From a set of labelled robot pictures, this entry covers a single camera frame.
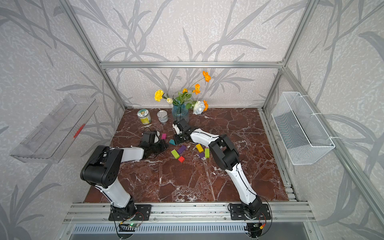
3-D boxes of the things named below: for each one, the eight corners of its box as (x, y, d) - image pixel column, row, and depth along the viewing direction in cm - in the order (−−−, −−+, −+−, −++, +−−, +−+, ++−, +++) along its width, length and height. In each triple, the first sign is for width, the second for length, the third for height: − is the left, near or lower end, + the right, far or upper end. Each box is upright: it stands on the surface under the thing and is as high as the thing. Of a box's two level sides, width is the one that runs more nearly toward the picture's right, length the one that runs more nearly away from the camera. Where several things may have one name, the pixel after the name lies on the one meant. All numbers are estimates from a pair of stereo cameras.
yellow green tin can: (139, 124, 113) (135, 117, 106) (142, 116, 118) (138, 108, 111) (150, 124, 113) (147, 117, 106) (152, 116, 118) (149, 108, 111)
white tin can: (157, 122, 114) (156, 117, 109) (159, 115, 119) (158, 110, 114) (167, 122, 114) (166, 117, 109) (169, 115, 119) (167, 110, 114)
